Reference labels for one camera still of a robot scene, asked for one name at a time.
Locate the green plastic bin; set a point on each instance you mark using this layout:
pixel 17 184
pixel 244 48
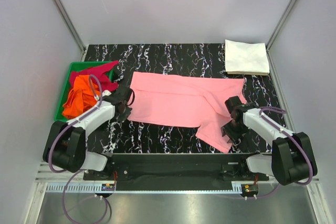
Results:
pixel 63 97

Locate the white folded cloth stack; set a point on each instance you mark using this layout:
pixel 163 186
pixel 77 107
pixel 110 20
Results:
pixel 240 56

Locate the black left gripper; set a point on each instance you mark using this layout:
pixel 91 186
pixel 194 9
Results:
pixel 125 115

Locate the orange t shirt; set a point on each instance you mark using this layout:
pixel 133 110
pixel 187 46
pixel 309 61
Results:
pixel 83 95

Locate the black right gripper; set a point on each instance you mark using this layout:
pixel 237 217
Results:
pixel 226 130

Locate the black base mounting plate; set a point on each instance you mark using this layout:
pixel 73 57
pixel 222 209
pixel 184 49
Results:
pixel 231 165

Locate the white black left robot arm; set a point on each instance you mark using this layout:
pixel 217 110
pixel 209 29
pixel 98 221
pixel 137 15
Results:
pixel 66 150

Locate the right aluminium corner post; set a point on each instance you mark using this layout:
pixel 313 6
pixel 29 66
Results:
pixel 291 4

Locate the magenta t shirt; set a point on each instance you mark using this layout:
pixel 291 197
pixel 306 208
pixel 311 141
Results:
pixel 103 70

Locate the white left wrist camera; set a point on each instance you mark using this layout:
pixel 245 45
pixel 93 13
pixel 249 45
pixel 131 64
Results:
pixel 106 93

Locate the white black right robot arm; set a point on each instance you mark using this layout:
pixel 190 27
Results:
pixel 291 159

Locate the wooden board under cloth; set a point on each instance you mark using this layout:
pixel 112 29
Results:
pixel 249 73

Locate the left aluminium corner post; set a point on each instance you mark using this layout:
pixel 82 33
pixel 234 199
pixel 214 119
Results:
pixel 66 18

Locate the aluminium corner post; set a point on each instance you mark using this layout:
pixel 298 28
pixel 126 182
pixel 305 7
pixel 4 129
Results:
pixel 66 18
pixel 291 4

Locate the pink t shirt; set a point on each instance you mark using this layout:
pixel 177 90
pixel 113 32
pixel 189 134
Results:
pixel 172 100

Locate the aluminium front frame rail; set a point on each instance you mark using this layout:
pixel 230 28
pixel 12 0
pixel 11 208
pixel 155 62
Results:
pixel 148 184

